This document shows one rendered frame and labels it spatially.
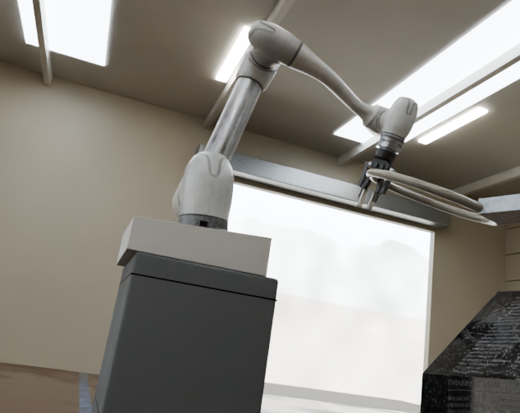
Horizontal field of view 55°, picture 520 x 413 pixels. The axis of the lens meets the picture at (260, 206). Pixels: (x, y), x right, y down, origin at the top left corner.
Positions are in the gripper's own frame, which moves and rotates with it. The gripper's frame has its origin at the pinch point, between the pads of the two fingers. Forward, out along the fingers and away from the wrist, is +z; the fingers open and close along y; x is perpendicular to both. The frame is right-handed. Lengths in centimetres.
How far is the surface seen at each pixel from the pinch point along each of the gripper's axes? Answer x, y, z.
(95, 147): 233, -569, 49
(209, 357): -72, 15, 56
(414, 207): 654, -266, -54
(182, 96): 296, -506, -68
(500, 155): 628, -160, -171
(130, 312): -89, 0, 51
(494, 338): -41, 67, 23
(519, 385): -56, 78, 28
